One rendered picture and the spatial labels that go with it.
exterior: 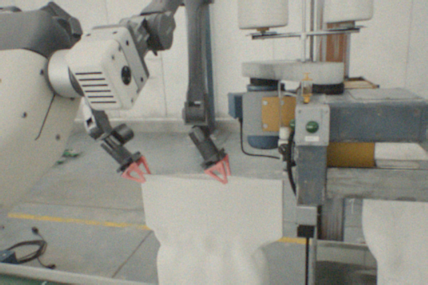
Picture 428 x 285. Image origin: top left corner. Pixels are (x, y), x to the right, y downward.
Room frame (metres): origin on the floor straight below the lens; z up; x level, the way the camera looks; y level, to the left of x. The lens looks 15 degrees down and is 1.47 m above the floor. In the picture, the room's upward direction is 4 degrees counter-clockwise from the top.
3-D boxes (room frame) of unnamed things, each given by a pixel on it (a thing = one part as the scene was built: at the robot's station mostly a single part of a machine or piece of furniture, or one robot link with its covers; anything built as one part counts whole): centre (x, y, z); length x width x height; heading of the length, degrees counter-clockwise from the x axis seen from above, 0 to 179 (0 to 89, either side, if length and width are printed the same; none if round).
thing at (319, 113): (0.80, -0.26, 1.29); 0.08 x 0.05 x 0.09; 73
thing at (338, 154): (1.25, -0.47, 1.18); 0.34 x 0.25 x 0.31; 163
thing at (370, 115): (0.91, -0.41, 1.21); 0.30 x 0.25 x 0.30; 73
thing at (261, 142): (1.34, -0.25, 1.21); 0.15 x 0.15 x 0.25
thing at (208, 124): (1.14, 0.00, 1.24); 0.11 x 0.09 x 0.12; 161
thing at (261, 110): (1.24, -0.29, 1.23); 0.28 x 0.07 x 0.16; 73
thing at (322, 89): (0.97, -0.35, 1.35); 0.09 x 0.09 x 0.03
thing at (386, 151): (3.51, -1.99, 0.32); 0.66 x 0.43 x 0.15; 71
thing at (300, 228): (0.86, -0.27, 0.98); 0.09 x 0.05 x 0.05; 163
